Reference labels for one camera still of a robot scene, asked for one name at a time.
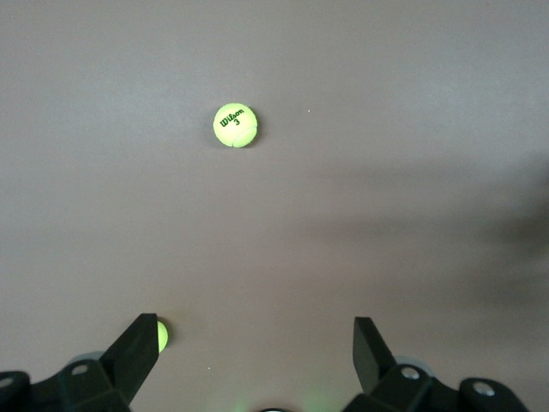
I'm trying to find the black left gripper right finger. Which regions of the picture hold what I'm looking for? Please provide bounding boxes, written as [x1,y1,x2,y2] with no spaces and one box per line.
[342,316,462,412]

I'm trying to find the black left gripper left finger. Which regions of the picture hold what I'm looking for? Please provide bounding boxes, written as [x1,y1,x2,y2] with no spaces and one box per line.
[32,312,160,412]

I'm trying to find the brown table mat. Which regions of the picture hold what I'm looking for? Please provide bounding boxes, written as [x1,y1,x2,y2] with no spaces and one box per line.
[0,0,549,412]

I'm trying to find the yellow tennis ball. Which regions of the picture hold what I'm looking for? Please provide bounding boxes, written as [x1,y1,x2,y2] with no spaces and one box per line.
[212,101,259,149]
[156,320,172,354]

